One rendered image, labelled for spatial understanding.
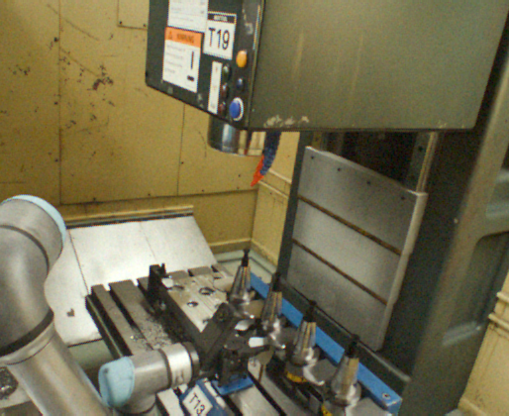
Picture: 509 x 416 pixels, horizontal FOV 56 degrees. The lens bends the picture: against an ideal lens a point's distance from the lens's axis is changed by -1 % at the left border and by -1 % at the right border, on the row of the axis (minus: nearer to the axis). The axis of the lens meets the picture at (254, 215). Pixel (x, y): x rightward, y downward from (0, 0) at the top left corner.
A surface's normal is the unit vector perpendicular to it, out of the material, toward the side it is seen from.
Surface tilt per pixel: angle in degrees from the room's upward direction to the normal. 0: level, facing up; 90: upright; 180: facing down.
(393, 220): 90
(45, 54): 90
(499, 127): 90
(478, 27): 90
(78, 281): 23
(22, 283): 54
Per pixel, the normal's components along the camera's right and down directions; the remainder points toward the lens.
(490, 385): -0.83, 0.10
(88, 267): 0.33, -0.67
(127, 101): 0.55, 0.37
